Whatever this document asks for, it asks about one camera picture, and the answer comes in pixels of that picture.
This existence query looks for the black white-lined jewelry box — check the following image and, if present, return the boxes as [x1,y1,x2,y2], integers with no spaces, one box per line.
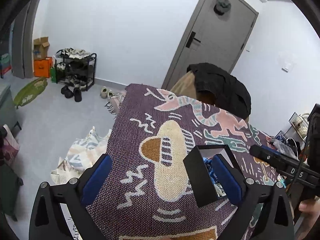
[183,145,243,207]

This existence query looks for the right hand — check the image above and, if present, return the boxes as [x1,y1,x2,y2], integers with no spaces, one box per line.
[299,199,319,220]

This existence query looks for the patterned tote bag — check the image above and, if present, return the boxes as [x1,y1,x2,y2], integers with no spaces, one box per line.
[50,127,112,185]

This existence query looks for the purple patterned woven blanket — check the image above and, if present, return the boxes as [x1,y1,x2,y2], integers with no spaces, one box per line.
[87,84,278,239]

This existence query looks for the beige shoes on floor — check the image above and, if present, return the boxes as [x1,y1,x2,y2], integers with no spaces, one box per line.
[100,87,114,99]

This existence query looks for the black slippers pair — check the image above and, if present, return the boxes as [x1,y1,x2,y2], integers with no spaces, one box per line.
[61,85,82,102]

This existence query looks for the black jacket on chair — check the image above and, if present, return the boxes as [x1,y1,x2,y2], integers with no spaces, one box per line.
[187,63,251,120]

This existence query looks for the beige chair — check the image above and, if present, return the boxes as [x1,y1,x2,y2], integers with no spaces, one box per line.
[170,72,249,122]

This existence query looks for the green leaf-shaped rug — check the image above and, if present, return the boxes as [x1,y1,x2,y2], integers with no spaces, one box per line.
[14,77,48,109]

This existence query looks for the black shoe rack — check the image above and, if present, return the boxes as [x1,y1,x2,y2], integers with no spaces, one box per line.
[50,48,97,91]

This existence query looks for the orange box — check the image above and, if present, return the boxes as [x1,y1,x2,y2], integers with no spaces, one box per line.
[34,57,53,78]

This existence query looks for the cardboard box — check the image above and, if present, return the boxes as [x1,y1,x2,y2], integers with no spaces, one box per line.
[33,36,50,60]

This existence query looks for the grey door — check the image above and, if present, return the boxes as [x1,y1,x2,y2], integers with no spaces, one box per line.
[162,0,259,90]

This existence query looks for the dark green cap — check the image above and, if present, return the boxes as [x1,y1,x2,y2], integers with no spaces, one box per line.
[214,0,232,16]

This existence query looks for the black wire wall basket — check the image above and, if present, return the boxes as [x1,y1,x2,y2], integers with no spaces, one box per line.
[289,112,310,141]

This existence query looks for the white light switch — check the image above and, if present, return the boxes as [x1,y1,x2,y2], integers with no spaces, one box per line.
[281,63,293,73]

